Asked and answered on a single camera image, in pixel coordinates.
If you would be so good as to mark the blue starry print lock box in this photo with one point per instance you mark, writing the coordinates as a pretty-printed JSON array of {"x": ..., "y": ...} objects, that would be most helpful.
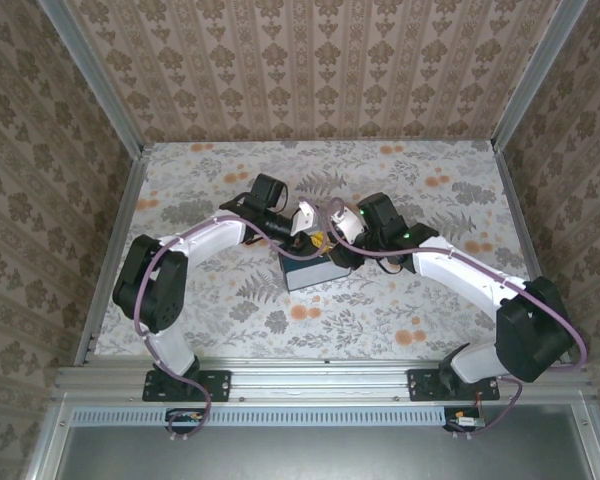
[{"x": 310, "y": 275}]

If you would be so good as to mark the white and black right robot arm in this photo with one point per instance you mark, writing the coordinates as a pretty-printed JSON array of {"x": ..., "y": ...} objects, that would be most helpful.
[{"x": 460, "y": 272}]

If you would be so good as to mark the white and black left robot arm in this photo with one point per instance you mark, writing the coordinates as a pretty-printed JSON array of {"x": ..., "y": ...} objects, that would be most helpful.
[{"x": 210, "y": 242}]

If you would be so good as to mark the floral patterned table cover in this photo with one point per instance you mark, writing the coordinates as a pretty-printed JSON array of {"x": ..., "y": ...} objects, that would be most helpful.
[{"x": 230, "y": 165}]

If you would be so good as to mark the grey metal panel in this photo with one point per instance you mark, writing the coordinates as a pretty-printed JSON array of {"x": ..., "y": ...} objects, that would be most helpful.
[{"x": 305, "y": 455}]

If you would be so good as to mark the aluminium cross rail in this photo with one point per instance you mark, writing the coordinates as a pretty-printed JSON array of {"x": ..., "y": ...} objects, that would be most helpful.
[{"x": 320, "y": 380}]

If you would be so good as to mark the aluminium table side rail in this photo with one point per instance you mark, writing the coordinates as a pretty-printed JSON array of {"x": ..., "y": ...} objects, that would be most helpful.
[
  {"x": 525, "y": 225},
  {"x": 116, "y": 250}
]

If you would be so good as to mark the aluminium frame post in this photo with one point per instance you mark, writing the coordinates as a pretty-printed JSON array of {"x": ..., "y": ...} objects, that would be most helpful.
[
  {"x": 535, "y": 75},
  {"x": 95, "y": 85}
]

